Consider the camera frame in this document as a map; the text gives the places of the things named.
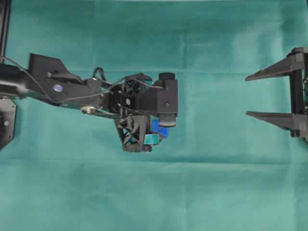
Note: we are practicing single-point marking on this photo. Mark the black aluminium frame post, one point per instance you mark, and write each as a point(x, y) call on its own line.
point(5, 9)

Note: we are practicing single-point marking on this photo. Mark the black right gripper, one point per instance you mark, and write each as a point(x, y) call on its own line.
point(296, 66)

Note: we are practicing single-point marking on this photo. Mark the green table cloth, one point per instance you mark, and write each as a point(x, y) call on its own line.
point(218, 170)

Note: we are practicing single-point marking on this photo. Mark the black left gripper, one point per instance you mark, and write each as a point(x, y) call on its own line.
point(132, 124)

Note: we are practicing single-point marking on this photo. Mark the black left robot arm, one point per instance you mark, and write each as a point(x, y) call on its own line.
point(48, 80)

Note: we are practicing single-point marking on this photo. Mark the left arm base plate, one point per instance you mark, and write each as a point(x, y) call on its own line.
point(7, 121)

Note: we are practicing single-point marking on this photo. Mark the blue cube block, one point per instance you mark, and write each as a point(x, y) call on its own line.
point(162, 131)

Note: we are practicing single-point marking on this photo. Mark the left wrist camera housing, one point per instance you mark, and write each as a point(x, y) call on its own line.
point(160, 100)

